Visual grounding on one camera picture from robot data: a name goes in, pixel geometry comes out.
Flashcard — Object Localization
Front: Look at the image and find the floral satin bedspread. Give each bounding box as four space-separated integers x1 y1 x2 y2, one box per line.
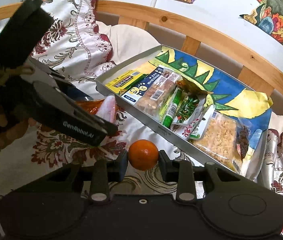
0 0 283 239

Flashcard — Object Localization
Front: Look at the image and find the dark dried fruit packet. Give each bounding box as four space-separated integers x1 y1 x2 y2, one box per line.
236 124 249 160

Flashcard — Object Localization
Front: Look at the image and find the cream pillow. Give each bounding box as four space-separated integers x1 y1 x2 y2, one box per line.
97 21 160 64

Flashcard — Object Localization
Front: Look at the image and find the puffed rice cracker packet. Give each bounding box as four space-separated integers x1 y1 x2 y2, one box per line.
191 112 241 170

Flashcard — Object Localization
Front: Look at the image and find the orange plastic snack bag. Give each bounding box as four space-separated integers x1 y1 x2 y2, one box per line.
76 94 117 123

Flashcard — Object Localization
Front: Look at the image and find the green stick packet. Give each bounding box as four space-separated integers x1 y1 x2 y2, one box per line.
162 88 183 128

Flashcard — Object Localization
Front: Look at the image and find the blue calcium box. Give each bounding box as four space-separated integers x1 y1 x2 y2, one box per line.
121 65 171 105

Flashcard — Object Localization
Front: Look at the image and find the wooden bed rail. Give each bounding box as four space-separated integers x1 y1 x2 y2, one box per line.
0 0 283 106

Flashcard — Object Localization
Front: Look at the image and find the nut bar clear packet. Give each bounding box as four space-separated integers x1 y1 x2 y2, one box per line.
135 69 182 121

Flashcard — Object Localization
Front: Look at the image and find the yellow green snack packet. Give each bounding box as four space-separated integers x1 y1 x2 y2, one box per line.
106 70 146 95

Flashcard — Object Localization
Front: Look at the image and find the green vegetable snack packet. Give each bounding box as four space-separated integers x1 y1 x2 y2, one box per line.
170 95 207 140

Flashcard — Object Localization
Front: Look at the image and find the dinosaur drawing paper in tray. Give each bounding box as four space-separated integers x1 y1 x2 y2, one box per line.
147 46 272 149

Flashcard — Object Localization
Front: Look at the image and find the orange tangerine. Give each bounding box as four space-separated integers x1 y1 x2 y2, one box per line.
128 139 159 171

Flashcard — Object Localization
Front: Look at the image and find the metal tray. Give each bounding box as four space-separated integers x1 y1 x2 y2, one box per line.
96 46 272 176

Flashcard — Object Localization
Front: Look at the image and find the golden foil snack packet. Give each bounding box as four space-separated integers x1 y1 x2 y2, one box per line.
177 78 212 96

